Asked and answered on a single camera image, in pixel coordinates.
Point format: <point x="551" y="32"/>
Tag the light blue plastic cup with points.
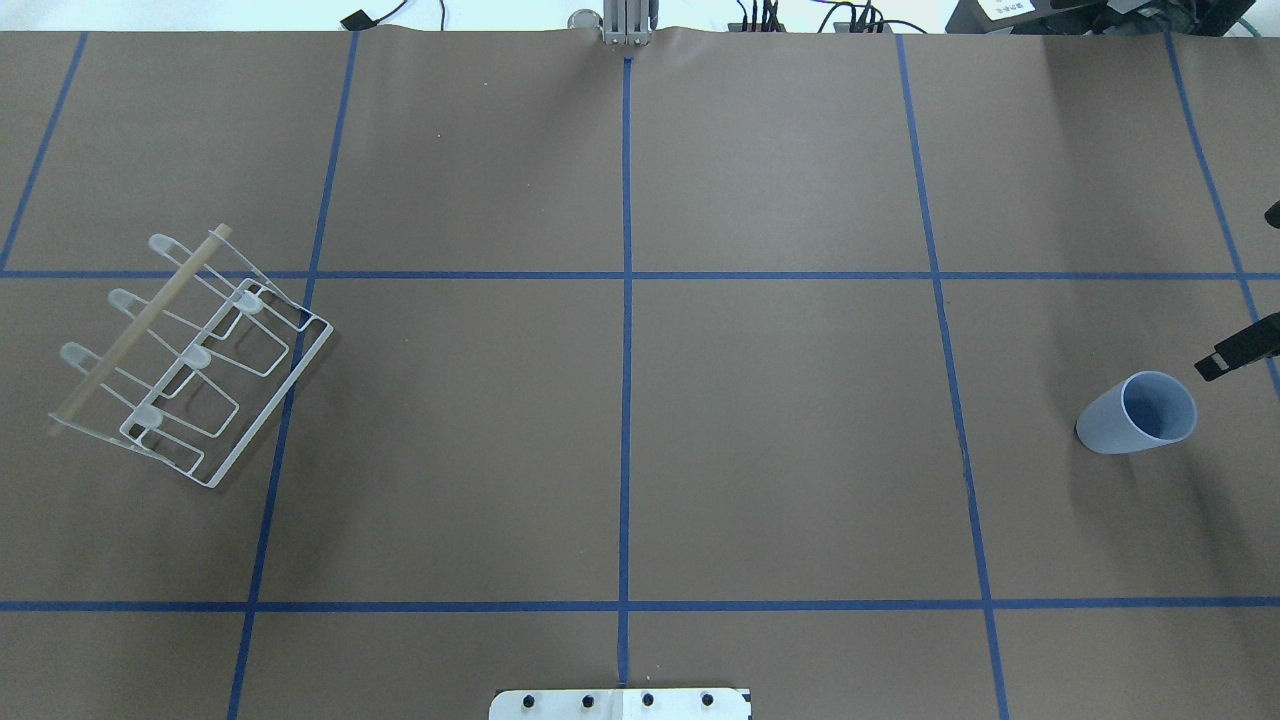
<point x="1147" y="410"/>

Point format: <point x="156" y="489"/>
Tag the white wire cup holder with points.
<point x="201" y="366"/>

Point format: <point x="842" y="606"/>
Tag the small black puck device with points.
<point x="357" y="21"/>

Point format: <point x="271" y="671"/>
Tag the aluminium frame post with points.
<point x="629" y="22"/>

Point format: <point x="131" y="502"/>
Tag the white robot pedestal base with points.
<point x="623" y="703"/>

